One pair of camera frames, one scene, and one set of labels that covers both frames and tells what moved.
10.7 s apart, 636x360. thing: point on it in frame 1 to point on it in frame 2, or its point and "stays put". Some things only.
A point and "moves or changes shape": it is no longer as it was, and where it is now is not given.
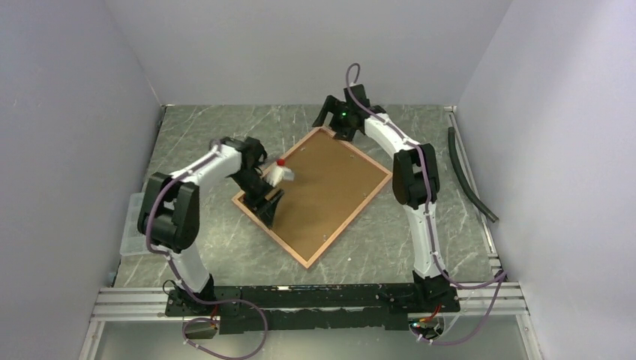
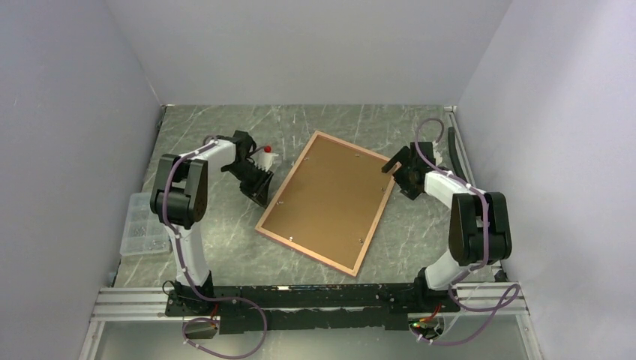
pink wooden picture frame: [349, 217] moves or changes shape
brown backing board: [331, 181] moves or changes shape
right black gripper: [332, 105] to [409, 190]
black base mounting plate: [383, 307] stays put
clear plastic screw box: [133, 241] stays put
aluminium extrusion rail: [148, 304] stays put
